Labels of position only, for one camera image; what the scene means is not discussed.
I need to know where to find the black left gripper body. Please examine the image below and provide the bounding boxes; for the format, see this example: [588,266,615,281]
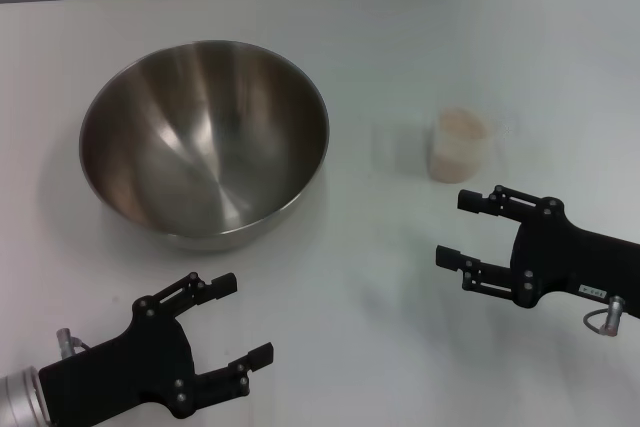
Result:
[38,297,197,427]

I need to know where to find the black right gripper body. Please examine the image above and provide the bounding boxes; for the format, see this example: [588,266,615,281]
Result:
[509,195,640,319]

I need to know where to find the clear plastic measuring cup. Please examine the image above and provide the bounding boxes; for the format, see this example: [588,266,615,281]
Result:
[426,105,519,184]

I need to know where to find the white rice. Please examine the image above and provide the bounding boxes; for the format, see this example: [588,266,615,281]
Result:
[429,107,489,183]

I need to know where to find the stainless steel mixing bowl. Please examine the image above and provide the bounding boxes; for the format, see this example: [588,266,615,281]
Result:
[78,39,331,254]

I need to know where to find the right arm cable with connector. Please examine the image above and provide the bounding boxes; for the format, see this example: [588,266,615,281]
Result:
[582,295,627,337]

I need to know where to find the arm cable with connector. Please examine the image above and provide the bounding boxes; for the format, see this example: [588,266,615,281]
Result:
[582,295,627,337]
[56,328,90,359]

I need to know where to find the left arm cable with connector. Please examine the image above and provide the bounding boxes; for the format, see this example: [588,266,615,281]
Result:
[56,328,90,359]

